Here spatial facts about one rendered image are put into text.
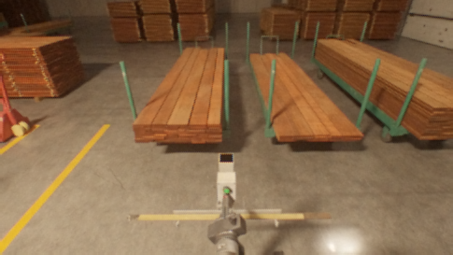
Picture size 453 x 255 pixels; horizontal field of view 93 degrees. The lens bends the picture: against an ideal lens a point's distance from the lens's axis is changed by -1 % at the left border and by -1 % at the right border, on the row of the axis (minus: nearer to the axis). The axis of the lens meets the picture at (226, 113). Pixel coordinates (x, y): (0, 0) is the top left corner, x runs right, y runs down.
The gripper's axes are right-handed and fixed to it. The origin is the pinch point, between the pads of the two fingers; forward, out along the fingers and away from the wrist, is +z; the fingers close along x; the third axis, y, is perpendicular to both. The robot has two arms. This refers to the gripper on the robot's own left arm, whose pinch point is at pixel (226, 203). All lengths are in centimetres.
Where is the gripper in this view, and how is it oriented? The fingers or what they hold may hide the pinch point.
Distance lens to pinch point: 92.6
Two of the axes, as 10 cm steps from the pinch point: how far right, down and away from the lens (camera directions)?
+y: -5.1, -7.5, -4.2
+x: -8.6, 4.4, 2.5
